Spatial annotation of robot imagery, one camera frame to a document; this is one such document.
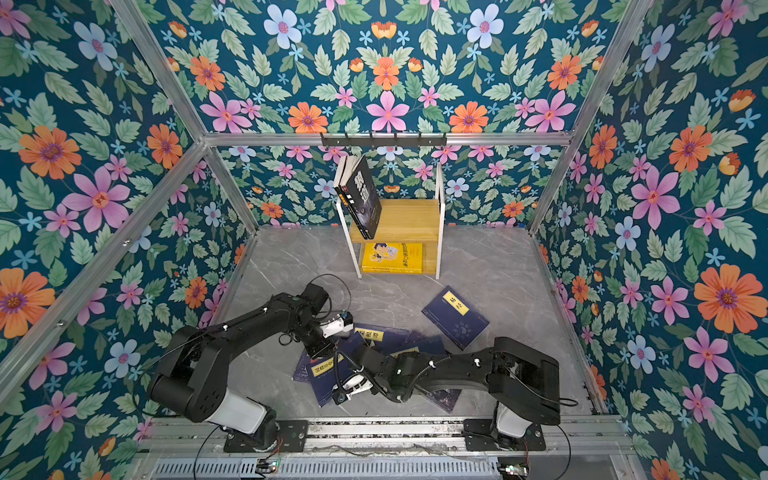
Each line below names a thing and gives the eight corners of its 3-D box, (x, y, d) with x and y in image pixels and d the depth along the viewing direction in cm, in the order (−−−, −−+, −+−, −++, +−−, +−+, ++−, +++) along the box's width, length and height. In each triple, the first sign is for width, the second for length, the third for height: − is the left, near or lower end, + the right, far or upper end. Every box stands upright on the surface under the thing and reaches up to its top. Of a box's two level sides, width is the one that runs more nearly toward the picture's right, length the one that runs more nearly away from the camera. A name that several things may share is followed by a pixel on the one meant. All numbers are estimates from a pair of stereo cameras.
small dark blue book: (463, 350, 90) (464, 348, 88) (421, 312, 98) (421, 308, 97) (489, 323, 95) (490, 320, 94) (447, 289, 104) (448, 286, 102)
